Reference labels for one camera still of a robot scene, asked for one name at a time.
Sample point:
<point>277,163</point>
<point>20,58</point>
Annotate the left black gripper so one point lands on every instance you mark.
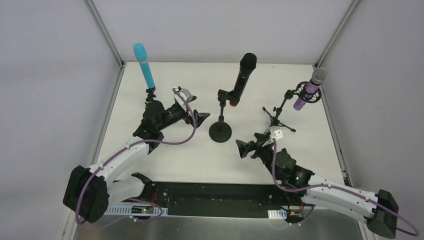
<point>193,116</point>

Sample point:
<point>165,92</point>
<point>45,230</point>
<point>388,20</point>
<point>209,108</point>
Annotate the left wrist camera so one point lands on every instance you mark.
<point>182,94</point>

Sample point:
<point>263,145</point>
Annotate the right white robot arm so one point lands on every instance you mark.
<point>377,210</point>

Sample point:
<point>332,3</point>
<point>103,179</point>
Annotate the round base mic stand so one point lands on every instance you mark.
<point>220,131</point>

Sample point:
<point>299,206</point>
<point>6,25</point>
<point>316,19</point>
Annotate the white cable duct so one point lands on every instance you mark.
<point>277,214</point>
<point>139,210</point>

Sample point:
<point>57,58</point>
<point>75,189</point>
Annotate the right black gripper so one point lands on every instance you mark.
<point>257,148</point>

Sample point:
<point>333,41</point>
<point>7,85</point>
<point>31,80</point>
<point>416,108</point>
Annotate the left white cable duct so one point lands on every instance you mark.
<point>139,210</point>

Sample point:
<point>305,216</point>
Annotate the right white cable duct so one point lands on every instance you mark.
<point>277,214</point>

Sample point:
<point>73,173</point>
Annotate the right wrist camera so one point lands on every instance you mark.
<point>275,133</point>

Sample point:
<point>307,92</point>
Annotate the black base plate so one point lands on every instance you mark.
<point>252,201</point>

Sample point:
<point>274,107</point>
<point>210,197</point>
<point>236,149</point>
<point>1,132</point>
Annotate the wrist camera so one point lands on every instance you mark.
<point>182,94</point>
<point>275,133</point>

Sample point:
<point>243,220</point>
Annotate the black tripod clip stand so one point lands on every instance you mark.
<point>151,97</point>

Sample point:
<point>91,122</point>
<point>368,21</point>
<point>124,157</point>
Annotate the black microphone orange end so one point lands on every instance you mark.
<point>246,66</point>

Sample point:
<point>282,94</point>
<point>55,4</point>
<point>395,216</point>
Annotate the purple glitter microphone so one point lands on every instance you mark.
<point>310,93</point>

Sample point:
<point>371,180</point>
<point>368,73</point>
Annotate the blue toy microphone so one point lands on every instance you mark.
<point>141,56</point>

